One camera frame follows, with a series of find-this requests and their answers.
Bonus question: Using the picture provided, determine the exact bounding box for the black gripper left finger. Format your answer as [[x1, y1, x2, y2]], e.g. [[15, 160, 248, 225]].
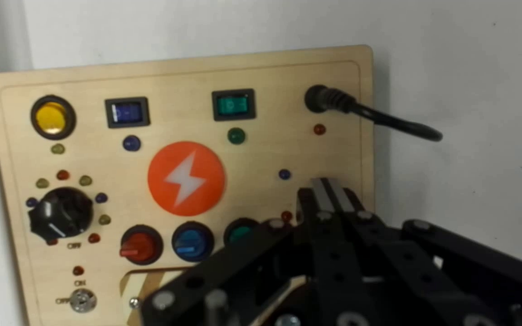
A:
[[140, 187, 335, 326]]

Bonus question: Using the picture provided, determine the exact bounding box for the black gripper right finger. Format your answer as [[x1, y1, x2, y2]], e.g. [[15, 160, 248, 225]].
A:
[[310, 176, 522, 326]]

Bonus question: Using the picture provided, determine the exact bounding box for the wooden button board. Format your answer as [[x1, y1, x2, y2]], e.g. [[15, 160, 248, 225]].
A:
[[0, 44, 377, 326]]

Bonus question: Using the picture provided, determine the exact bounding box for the black power plug cable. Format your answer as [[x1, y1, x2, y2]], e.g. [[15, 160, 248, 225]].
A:
[[303, 84, 444, 145]]

